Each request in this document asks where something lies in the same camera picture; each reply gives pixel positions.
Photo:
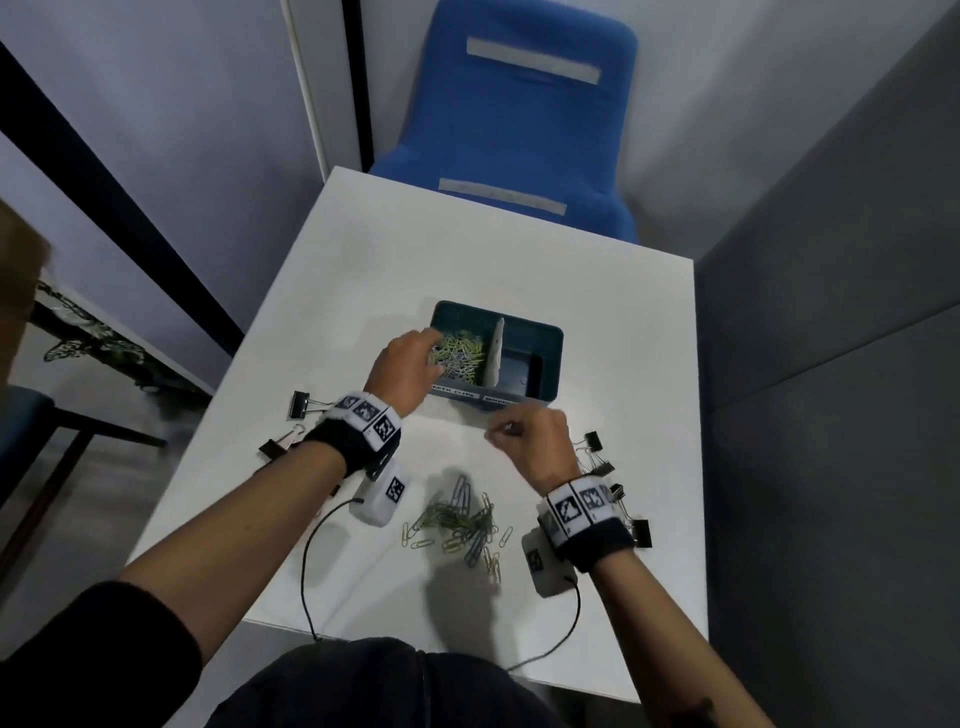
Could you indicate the person's left hand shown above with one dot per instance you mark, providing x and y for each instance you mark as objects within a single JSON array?
[{"x": 396, "y": 369}]

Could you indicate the person's right hand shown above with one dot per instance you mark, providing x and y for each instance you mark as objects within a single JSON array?
[{"x": 541, "y": 448}]

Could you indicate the person's right fingers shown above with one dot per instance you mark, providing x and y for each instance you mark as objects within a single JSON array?
[{"x": 507, "y": 430}]

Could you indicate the person's left fingers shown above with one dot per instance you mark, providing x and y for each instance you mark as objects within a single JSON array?
[{"x": 430, "y": 346}]

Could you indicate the person's right forearm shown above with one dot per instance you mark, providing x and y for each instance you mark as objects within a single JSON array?
[{"x": 660, "y": 645}]

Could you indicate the person's left forearm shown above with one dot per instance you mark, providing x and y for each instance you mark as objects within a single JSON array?
[{"x": 240, "y": 529}]

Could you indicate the heap of clips in box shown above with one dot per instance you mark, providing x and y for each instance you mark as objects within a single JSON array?
[{"x": 465, "y": 352}]

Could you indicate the black binder clip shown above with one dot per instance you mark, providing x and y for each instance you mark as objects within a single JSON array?
[
  {"x": 640, "y": 532},
  {"x": 273, "y": 448},
  {"x": 301, "y": 405},
  {"x": 603, "y": 468},
  {"x": 592, "y": 441},
  {"x": 616, "y": 493}
]

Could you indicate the teal organizer box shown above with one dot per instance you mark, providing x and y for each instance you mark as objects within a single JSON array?
[{"x": 544, "y": 352}]

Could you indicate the pile of coloured paper clips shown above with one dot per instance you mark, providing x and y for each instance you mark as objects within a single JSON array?
[{"x": 461, "y": 525}]

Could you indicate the black wristband with markers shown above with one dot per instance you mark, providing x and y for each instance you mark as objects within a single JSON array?
[
  {"x": 352, "y": 431},
  {"x": 585, "y": 525}
]

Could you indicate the blue fabric chair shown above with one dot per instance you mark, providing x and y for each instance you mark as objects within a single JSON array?
[{"x": 517, "y": 112}]

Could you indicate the person's black shirt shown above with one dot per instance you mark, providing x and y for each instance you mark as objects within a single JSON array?
[{"x": 375, "y": 686}]

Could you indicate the black table with leaf pattern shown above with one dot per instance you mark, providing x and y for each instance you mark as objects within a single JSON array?
[{"x": 97, "y": 341}]

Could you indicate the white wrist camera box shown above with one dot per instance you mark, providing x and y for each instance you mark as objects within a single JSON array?
[
  {"x": 546, "y": 564},
  {"x": 379, "y": 496}
]

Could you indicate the dark chair with black frame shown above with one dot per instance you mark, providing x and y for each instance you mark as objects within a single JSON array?
[{"x": 30, "y": 427}]

